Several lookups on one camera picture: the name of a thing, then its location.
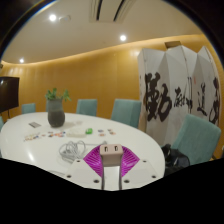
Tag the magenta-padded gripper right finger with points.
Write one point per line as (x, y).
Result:
(138, 171)

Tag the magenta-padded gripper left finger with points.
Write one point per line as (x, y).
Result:
(85, 171)

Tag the black bag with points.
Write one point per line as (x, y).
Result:
(175, 158)

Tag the small white box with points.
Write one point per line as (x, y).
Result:
(76, 133)

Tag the small green object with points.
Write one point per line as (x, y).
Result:
(89, 131)

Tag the short row of colourful cards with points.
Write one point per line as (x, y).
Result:
(101, 132)

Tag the group of teal chairs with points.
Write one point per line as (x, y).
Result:
(126, 111)

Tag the potted plant in grey vase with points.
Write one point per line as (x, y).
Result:
(56, 116)

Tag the long row of colourful cards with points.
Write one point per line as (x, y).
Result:
(31, 136)

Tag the large teal chair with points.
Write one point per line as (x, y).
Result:
(196, 140)

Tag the dark flat card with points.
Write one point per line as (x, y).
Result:
(34, 125)

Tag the white calligraphy folding screen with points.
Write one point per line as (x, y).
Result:
(166, 73)

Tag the black television screen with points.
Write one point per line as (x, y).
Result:
(8, 93)

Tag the group of ceiling lights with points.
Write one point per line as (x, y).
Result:
(123, 37)

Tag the ceiling air vent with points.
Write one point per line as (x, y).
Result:
(110, 11)

